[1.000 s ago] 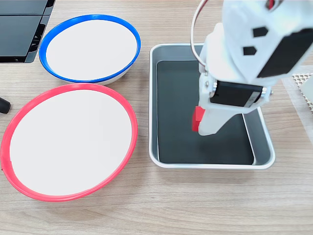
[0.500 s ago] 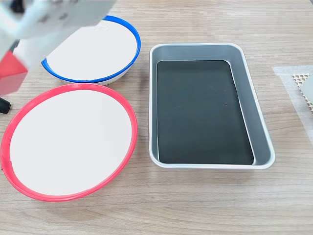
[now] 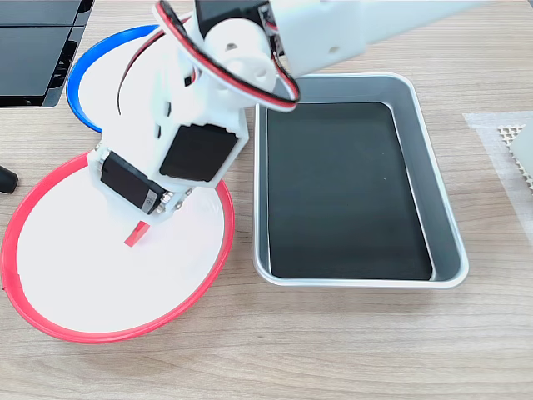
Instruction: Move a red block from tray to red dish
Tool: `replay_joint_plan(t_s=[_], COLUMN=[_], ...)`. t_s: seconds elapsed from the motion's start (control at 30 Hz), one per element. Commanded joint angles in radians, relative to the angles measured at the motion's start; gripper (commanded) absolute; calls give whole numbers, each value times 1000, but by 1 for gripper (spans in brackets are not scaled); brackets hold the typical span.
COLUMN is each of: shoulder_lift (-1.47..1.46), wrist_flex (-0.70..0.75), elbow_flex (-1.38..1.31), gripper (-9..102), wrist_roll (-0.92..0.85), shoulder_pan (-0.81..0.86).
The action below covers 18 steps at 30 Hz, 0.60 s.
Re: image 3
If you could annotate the white dish red rim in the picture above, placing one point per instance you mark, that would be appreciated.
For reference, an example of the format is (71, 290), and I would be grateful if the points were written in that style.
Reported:
(116, 291)

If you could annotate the black tray liner mat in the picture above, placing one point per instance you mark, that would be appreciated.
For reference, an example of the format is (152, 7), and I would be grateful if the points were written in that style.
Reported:
(341, 196)

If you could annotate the black rounded object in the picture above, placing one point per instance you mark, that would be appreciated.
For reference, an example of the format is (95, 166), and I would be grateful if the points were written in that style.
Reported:
(7, 179)

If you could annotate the white dish blue rim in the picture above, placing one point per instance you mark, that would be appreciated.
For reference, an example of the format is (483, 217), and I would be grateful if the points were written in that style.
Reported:
(74, 83)

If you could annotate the translucent plastic sheet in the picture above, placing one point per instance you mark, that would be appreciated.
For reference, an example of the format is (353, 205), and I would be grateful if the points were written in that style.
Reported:
(506, 196)

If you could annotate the red cube block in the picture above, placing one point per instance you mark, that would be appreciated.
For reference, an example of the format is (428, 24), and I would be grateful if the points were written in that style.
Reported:
(137, 235)

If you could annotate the silver metal tray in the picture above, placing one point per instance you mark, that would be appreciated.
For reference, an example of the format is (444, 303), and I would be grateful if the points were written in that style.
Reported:
(441, 208)

